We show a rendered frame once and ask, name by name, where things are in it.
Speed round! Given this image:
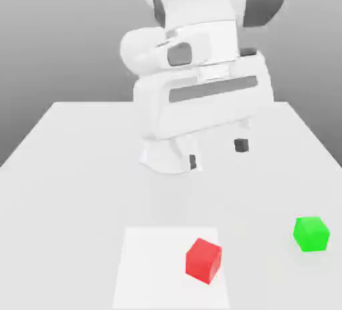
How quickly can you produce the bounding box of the small green cube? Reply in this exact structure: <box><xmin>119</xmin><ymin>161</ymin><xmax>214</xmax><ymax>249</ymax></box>
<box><xmin>293</xmin><ymin>216</ymin><xmax>331</xmax><ymax>253</ymax></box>

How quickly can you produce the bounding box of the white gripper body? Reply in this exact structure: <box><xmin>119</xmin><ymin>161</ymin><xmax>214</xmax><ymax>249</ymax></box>
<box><xmin>132</xmin><ymin>49</ymin><xmax>275</xmax><ymax>140</ymax></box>

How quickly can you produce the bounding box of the small red cube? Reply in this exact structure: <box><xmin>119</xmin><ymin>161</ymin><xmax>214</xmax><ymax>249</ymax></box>
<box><xmin>185</xmin><ymin>237</ymin><xmax>223</xmax><ymax>286</ymax></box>

